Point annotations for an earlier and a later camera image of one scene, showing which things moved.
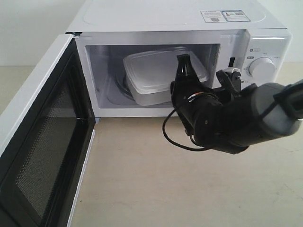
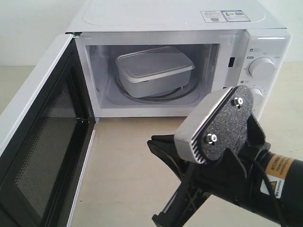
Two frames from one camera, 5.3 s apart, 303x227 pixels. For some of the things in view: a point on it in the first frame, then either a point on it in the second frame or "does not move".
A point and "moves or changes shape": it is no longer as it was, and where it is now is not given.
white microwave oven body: (129, 49) does not move
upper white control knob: (262, 67) does not move
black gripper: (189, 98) -> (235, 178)
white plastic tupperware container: (149, 75) moves or changes shape
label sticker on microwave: (224, 16) does not move
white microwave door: (46, 134) does not move
